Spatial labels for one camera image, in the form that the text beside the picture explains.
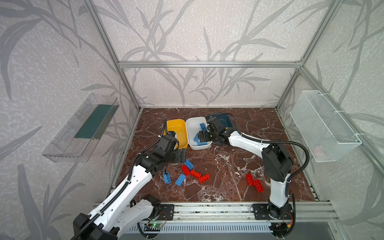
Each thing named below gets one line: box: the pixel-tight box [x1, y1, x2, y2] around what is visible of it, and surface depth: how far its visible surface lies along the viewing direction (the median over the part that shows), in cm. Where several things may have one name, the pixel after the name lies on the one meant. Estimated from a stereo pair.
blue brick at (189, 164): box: [184, 159, 194, 171], surface depth 91 cm
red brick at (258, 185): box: [254, 179, 265, 193], surface depth 82 cm
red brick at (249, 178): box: [246, 174, 256, 187], surface depth 84 cm
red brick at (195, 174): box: [190, 170, 202, 179], surface depth 86 cm
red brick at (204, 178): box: [198, 173, 210, 184], surface depth 84 cm
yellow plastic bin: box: [163, 119, 188, 149], surface depth 107 cm
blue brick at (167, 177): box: [163, 171, 172, 184], surface depth 85 cm
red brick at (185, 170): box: [181, 164, 191, 177], surface depth 88 cm
